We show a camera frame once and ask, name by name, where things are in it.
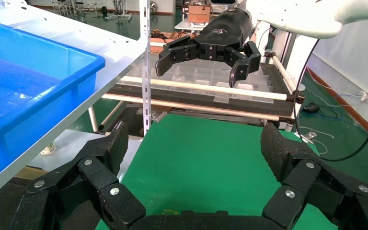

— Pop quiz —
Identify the background cardboard box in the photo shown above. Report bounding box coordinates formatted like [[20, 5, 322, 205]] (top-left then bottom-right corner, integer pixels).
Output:
[[187, 3, 212, 24]]

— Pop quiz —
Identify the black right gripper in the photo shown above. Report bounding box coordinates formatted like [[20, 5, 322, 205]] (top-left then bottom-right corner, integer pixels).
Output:
[[155, 8, 263, 89]]

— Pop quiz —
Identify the white rack leg pipe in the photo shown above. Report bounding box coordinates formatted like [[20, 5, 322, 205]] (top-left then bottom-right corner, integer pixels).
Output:
[[88, 106, 100, 133]]

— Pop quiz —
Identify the white metal shelf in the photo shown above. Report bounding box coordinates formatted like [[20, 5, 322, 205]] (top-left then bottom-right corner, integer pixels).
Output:
[[0, 0, 148, 206]]

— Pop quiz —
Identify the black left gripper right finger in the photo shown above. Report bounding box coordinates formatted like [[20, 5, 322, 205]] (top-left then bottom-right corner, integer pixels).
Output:
[[260, 123, 368, 230]]

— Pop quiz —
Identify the white perforated shelf post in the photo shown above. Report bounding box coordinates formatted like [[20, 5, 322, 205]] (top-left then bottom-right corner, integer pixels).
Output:
[[138, 0, 152, 137]]

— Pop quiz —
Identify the black power adapter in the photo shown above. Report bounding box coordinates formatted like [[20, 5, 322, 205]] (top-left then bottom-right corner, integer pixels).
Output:
[[302, 103, 321, 114]]

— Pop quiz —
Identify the green table cloth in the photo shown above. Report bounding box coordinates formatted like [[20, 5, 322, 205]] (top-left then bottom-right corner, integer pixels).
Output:
[[95, 114, 368, 230]]

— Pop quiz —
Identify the white robot torso column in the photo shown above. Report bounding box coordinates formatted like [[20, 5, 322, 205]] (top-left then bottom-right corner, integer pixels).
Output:
[[257, 22, 318, 96]]

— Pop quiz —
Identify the short cream rack pipe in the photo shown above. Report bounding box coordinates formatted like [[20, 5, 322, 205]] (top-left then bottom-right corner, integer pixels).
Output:
[[271, 54, 299, 92]]

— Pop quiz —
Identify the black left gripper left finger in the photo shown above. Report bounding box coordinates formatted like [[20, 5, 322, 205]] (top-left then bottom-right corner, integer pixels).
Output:
[[9, 120, 147, 230]]

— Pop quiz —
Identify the long cream rack pipe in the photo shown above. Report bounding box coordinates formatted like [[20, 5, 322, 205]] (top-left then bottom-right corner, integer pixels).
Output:
[[102, 92, 281, 122], [120, 75, 289, 102]]

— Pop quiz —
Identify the white floor cable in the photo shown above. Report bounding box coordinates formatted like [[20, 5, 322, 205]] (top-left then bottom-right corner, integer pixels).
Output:
[[298, 125, 335, 156]]

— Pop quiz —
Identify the black right camera cable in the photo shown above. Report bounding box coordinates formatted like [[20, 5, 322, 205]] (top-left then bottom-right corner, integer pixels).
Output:
[[293, 39, 368, 162]]

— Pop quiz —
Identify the silver binder clip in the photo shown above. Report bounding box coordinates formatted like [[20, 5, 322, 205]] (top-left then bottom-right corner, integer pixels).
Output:
[[295, 131, 318, 144], [150, 110, 168, 124]]

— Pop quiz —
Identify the clear plastic organizer box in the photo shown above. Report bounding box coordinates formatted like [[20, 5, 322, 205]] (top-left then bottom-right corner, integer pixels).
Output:
[[120, 58, 275, 104]]

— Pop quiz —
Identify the black rack mat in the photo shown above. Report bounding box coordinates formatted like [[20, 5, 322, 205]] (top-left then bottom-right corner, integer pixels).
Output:
[[107, 62, 296, 119]]

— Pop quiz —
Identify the cream rack leg pipe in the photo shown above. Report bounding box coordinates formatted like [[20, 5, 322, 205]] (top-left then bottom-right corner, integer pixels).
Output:
[[98, 100, 126, 131]]

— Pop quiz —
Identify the blue plastic tray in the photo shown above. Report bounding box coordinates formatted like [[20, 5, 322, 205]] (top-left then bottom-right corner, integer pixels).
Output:
[[0, 16, 106, 188]]

